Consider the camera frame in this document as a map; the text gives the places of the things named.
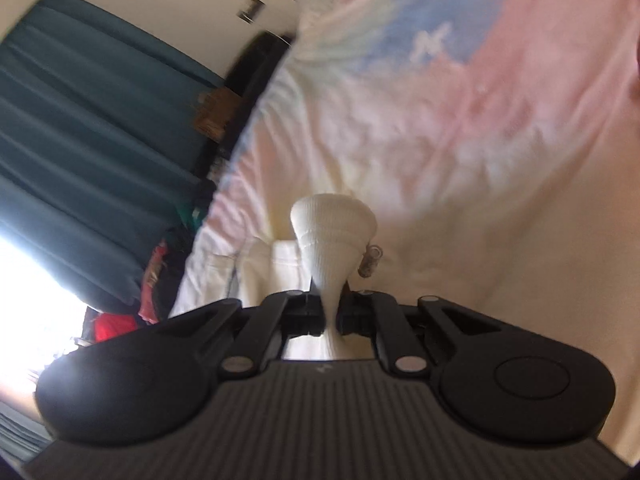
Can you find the cream white sweatpants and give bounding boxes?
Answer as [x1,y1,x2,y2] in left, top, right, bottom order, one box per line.
[229,193,384,362]

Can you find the pile of clothes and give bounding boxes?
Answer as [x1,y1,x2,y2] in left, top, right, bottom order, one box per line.
[138,160,226,324]

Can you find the red bag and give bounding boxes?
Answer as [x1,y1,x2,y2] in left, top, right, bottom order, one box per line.
[80,308,139,344]

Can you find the brown paper bag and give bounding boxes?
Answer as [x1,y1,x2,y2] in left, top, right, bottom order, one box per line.
[193,87,242,142]

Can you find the pastel tie-dye bed sheet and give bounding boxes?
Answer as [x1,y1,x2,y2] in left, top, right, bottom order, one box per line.
[172,0,639,462]

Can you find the black armchair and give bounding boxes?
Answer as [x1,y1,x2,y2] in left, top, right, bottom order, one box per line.
[194,32,295,178]

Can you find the teal curtain right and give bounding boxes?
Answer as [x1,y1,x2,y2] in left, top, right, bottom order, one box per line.
[1,0,222,313]

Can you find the black framed window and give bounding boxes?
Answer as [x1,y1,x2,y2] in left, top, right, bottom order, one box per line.
[1,240,87,375]

